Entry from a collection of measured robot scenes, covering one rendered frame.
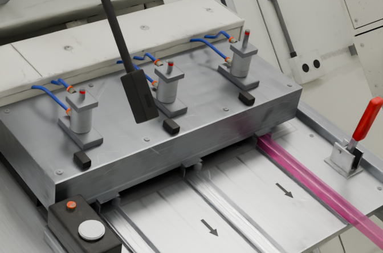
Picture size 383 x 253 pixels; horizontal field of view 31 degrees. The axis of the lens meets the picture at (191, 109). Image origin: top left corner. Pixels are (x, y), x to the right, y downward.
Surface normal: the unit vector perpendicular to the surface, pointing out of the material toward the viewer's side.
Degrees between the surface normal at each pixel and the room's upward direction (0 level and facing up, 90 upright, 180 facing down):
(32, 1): 90
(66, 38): 44
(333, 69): 90
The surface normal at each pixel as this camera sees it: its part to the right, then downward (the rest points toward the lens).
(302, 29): 0.54, -0.17
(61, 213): 0.13, -0.80
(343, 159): -0.78, 0.29
